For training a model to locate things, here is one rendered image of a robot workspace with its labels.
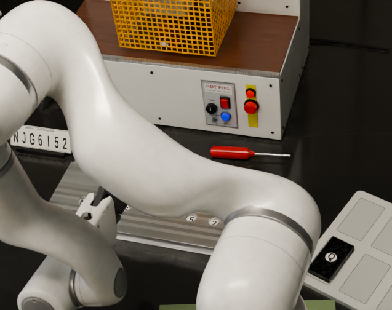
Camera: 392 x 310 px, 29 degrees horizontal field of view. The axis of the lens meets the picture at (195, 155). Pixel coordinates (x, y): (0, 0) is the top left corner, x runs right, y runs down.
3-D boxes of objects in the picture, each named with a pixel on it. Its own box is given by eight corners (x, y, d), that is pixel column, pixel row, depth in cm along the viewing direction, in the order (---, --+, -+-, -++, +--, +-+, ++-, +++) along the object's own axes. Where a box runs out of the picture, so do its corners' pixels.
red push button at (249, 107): (242, 115, 173) (242, 103, 171) (244, 109, 175) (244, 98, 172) (257, 116, 172) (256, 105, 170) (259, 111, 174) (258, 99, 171)
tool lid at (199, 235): (40, 224, 165) (39, 218, 164) (75, 162, 178) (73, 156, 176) (240, 258, 153) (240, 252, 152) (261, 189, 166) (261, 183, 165)
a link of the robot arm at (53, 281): (93, 238, 126) (45, 240, 130) (58, 291, 116) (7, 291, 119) (109, 278, 130) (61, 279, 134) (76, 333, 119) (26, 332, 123)
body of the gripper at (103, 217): (56, 224, 130) (84, 188, 139) (64, 270, 136) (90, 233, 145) (97, 231, 128) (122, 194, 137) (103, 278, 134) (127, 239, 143)
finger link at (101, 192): (94, 182, 135) (106, 184, 140) (87, 226, 135) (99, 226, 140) (100, 183, 135) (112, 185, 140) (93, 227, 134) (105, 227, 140)
